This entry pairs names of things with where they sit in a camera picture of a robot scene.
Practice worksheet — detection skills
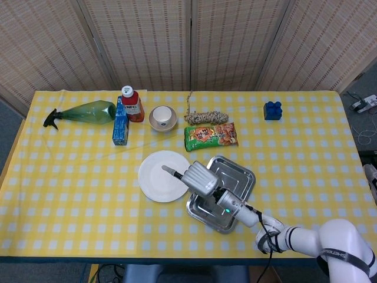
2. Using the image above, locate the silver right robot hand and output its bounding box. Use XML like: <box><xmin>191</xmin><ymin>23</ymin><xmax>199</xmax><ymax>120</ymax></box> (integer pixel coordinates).
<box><xmin>161</xmin><ymin>160</ymin><xmax>220</xmax><ymax>197</ymax></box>

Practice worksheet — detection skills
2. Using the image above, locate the white paper plate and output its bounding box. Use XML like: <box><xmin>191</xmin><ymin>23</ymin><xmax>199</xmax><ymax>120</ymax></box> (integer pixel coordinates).
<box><xmin>138</xmin><ymin>150</ymin><xmax>192</xmax><ymax>203</ymax></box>

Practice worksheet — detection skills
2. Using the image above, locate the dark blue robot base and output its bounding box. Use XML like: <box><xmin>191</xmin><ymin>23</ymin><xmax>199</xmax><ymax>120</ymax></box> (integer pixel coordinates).
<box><xmin>123</xmin><ymin>264</ymin><xmax>250</xmax><ymax>283</ymax></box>

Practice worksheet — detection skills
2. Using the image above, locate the silver metal tray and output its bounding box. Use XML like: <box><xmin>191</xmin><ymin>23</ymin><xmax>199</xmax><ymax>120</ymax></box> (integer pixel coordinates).
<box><xmin>186</xmin><ymin>155</ymin><xmax>256</xmax><ymax>235</ymax></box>

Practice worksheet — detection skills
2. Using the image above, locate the green snack bag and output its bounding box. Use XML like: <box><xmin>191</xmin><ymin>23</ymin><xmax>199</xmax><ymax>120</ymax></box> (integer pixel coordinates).
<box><xmin>184</xmin><ymin>121</ymin><xmax>239</xmax><ymax>153</ymax></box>

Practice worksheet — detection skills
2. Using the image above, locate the beige bowl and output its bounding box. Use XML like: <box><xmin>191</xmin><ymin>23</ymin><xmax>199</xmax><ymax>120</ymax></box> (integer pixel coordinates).
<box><xmin>148</xmin><ymin>106</ymin><xmax>178</xmax><ymax>133</ymax></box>

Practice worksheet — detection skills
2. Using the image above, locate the white flower-print paper cup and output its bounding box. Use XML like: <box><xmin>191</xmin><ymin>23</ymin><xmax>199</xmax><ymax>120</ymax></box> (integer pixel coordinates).
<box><xmin>152</xmin><ymin>106</ymin><xmax>173</xmax><ymax>127</ymax></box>

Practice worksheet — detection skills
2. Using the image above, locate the blue cardboard box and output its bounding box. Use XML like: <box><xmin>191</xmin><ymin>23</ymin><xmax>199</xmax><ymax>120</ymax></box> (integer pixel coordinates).
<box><xmin>111</xmin><ymin>96</ymin><xmax>130</xmax><ymax>147</ymax></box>

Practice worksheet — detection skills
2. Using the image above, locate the red NFC juice bottle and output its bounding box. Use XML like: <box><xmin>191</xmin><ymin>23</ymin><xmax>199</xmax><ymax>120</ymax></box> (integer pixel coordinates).
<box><xmin>121</xmin><ymin>85</ymin><xmax>145</xmax><ymax>123</ymax></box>

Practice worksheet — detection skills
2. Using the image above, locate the blue toy building brick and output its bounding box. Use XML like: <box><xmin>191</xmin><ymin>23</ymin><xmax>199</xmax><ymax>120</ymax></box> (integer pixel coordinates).
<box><xmin>263</xmin><ymin>101</ymin><xmax>283</xmax><ymax>121</ymax></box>

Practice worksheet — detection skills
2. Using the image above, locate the yellow checkered tablecloth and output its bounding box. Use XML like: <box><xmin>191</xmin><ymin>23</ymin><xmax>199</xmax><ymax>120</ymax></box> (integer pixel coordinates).
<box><xmin>0</xmin><ymin>89</ymin><xmax>377</xmax><ymax>260</ymax></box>

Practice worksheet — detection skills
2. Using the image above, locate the green plastic spray bottle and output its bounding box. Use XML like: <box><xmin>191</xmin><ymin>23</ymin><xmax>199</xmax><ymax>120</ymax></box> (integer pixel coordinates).
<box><xmin>42</xmin><ymin>100</ymin><xmax>117</xmax><ymax>131</ymax></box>

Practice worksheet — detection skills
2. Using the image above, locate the woven folding screen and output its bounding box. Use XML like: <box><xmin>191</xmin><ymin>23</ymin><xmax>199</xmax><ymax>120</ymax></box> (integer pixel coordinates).
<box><xmin>0</xmin><ymin>0</ymin><xmax>377</xmax><ymax>119</ymax></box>

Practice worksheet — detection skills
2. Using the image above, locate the grey sneaker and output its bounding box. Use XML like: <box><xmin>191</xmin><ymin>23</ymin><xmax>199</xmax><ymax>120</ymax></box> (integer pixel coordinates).
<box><xmin>362</xmin><ymin>163</ymin><xmax>377</xmax><ymax>204</ymax></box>

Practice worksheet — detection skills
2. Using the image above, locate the white power strip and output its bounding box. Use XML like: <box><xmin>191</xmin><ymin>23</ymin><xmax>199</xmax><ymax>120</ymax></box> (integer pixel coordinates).
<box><xmin>352</xmin><ymin>94</ymin><xmax>377</xmax><ymax>114</ymax></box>

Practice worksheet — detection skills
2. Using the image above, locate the speckled rope bundle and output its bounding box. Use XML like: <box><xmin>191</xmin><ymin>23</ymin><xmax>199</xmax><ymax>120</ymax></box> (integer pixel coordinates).
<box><xmin>184</xmin><ymin>90</ymin><xmax>230</xmax><ymax>124</ymax></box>

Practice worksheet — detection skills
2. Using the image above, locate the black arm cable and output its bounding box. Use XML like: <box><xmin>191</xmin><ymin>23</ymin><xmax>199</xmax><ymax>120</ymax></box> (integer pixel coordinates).
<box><xmin>244</xmin><ymin>203</ymin><xmax>284</xmax><ymax>283</ymax></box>

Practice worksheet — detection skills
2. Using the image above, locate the thin white floor cable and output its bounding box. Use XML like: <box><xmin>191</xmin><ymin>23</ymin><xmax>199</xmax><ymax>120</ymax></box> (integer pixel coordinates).
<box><xmin>352</xmin><ymin>111</ymin><xmax>377</xmax><ymax>146</ymax></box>

